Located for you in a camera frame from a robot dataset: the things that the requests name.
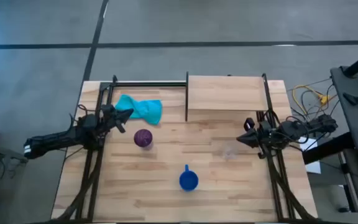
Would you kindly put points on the grey side desk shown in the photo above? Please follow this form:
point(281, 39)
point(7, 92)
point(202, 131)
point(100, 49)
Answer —
point(350, 118)

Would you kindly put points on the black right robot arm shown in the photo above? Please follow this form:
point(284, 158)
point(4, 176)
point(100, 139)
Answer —
point(306, 126)

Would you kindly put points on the blue mug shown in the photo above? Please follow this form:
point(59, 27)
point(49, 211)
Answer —
point(188, 180)

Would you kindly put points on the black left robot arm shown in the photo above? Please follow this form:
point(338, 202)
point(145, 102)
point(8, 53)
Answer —
point(51, 141)

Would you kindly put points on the wooden shelf board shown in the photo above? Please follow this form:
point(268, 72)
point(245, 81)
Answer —
point(227, 93)

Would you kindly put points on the white paper sheet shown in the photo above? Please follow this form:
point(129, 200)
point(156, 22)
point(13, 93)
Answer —
point(313, 166)

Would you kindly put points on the purple faceted plastic cup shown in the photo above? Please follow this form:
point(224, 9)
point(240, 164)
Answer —
point(143, 137)

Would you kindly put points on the teal cloth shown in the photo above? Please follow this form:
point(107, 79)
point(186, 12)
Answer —
point(143, 109)

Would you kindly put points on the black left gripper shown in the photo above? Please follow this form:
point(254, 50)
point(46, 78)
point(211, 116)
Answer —
point(109, 115)

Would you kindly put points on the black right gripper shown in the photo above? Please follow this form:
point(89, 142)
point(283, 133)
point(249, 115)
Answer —
point(267, 135)

